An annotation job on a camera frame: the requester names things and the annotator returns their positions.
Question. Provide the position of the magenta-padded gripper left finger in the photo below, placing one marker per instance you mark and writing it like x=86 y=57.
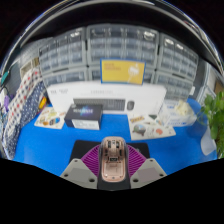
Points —
x=89 y=163

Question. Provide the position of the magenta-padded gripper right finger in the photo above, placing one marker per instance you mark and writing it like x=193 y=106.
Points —
x=137 y=163

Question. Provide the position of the transparent rose gold computer mouse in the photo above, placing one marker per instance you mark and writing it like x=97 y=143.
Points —
x=113 y=166

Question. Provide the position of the black mouse pad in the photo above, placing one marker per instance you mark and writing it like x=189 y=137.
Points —
x=83 y=148

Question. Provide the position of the sticker sheet with travel drawings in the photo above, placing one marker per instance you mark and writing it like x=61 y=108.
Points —
x=150 y=128

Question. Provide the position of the small dark blue box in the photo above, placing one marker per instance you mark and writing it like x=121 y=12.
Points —
x=83 y=113

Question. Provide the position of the sticker sheet with food drawings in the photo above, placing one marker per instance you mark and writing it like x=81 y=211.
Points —
x=50 y=118

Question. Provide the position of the white tissue box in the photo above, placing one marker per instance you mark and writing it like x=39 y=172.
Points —
x=176 y=115

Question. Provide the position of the white keyboard packaging box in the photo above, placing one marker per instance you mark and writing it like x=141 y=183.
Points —
x=100 y=91

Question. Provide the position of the white plant pot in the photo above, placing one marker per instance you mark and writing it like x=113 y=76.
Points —
x=208 y=144

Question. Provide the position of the small yellow object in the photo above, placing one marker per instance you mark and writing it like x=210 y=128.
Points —
x=42 y=102

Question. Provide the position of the dark blue dotted cloth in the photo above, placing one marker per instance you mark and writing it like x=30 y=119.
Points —
x=31 y=106

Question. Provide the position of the green leafy plant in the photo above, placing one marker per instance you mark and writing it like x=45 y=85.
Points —
x=215 y=113

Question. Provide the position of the yellow sign card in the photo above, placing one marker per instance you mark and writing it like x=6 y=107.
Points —
x=122 y=71

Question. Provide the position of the white dotted cloth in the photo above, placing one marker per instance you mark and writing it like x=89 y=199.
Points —
x=25 y=91

